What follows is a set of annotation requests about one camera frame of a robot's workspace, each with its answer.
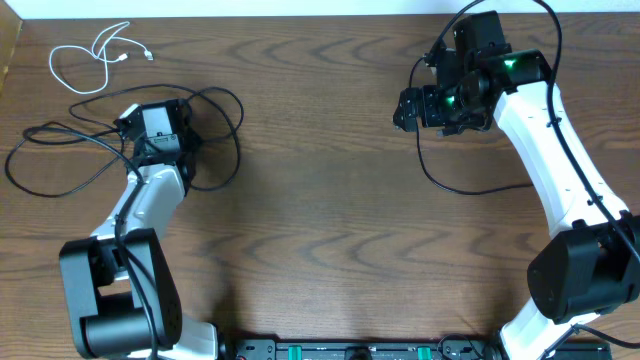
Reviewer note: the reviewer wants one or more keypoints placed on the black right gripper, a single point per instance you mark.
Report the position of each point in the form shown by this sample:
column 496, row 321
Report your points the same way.
column 427, row 95

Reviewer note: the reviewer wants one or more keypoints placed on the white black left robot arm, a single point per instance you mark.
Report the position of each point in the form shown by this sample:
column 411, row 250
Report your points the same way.
column 121, row 298

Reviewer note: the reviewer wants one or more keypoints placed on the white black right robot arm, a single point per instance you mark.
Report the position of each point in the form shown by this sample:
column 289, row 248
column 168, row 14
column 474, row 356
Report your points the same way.
column 591, row 265

